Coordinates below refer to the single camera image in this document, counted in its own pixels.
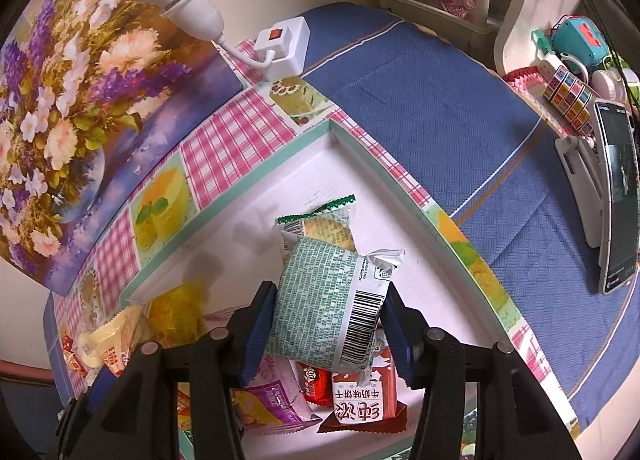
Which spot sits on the colourful rubik cube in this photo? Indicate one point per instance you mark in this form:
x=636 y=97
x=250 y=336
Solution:
x=569 y=97

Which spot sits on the smartphone on stand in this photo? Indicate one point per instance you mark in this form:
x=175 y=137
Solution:
x=620 y=183

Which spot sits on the white phone stand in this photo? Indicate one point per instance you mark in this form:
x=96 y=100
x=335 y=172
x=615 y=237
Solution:
x=582 y=167

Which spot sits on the pale green barcode packet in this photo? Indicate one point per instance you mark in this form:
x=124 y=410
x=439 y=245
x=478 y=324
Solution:
x=328 y=304

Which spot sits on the white power socket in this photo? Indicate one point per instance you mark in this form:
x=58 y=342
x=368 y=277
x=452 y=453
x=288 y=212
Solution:
x=289 y=41

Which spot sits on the checkered food print tablecloth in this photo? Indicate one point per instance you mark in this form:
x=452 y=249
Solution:
x=444 y=159

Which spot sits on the brown milk biscuit packet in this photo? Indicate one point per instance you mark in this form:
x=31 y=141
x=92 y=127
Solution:
x=371 y=405

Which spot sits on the small red candy packet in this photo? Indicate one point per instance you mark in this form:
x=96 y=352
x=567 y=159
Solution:
x=316 y=385

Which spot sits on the white teal-rimmed tray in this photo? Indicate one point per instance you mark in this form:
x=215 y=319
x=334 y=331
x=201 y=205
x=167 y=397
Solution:
x=324 y=185

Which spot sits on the pink swiss roll packet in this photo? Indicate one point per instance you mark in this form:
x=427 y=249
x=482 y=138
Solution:
x=273 y=403

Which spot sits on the yellow snack packet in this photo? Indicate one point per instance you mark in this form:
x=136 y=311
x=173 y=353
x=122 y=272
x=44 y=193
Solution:
x=175 y=316

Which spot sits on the floral painting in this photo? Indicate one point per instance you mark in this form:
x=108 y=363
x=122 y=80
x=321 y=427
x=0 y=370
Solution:
x=94 y=94

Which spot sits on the gold swiss roll packet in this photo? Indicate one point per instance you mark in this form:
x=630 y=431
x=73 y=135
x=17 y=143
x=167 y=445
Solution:
x=113 y=344

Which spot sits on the teal toy box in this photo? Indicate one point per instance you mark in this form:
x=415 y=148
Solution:
x=580 y=39

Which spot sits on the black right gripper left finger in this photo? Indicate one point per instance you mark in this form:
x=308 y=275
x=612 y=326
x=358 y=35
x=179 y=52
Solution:
x=137 y=417

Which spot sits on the green-edged cracker packet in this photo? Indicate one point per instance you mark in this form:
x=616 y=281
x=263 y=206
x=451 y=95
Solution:
x=329 y=223

